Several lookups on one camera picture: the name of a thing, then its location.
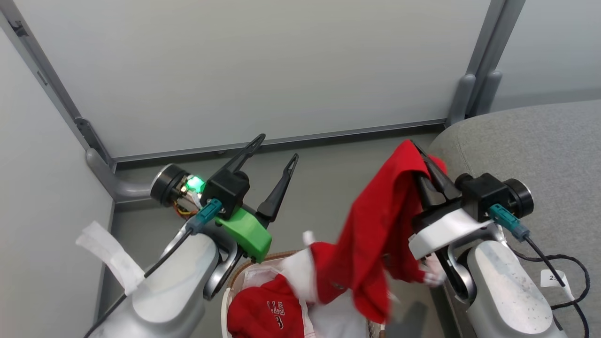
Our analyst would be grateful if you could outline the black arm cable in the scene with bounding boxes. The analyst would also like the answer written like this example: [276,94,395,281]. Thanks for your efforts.
[509,235,591,338]
[85,225,198,338]

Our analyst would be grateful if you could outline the white cable label tag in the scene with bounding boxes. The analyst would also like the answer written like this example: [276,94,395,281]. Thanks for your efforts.
[540,269,574,302]

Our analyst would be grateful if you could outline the grey fabric sofa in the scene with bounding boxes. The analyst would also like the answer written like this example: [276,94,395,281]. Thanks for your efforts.
[427,100,601,338]

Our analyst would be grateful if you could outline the wicker laundry basket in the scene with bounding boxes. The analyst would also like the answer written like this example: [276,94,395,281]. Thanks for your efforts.
[221,250,386,338]

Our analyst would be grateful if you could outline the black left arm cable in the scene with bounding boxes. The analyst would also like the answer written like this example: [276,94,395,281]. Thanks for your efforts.
[85,225,198,338]

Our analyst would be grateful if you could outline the white tape strip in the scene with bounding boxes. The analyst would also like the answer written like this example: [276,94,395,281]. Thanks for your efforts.
[75,221,147,297]

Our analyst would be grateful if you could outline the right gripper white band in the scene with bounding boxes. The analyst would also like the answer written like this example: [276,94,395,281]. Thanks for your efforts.
[408,139,535,261]

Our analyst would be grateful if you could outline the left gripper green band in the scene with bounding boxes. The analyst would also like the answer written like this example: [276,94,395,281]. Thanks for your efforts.
[150,133,300,264]

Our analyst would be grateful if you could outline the grey partition foot bracket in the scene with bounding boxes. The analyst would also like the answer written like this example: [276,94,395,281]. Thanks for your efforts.
[478,70,503,115]
[447,73,476,126]

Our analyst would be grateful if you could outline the teal left camera connector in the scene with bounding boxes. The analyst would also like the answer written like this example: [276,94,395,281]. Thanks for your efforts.
[185,198,222,235]

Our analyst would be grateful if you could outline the grey partition base rail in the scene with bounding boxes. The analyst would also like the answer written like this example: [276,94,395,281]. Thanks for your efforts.
[113,119,447,164]

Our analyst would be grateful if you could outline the red and white garment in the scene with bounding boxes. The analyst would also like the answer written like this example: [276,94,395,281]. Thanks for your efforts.
[282,139,449,325]

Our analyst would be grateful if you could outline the teal camera connector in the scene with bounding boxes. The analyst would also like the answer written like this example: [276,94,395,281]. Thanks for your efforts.
[488,203,530,241]
[185,198,222,235]

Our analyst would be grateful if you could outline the grey partition post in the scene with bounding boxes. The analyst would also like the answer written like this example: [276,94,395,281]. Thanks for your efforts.
[0,0,116,169]
[446,0,526,127]

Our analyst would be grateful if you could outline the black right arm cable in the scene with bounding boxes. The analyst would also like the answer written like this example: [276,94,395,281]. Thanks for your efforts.
[509,235,591,338]

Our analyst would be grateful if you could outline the teal right camera connector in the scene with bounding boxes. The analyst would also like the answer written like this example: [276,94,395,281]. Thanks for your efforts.
[488,203,530,241]

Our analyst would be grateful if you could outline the grey curved partition foot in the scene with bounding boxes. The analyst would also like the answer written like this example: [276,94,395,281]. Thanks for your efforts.
[86,148,158,203]

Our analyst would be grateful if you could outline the orange yellow gripper wires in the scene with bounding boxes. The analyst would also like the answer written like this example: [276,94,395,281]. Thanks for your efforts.
[173,200,200,220]

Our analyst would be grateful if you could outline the white cloth garment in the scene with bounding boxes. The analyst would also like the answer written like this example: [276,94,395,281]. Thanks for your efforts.
[308,291,376,338]

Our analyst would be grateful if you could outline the red jersey with white print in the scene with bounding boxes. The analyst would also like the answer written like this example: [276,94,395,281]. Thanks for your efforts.
[227,274,313,338]

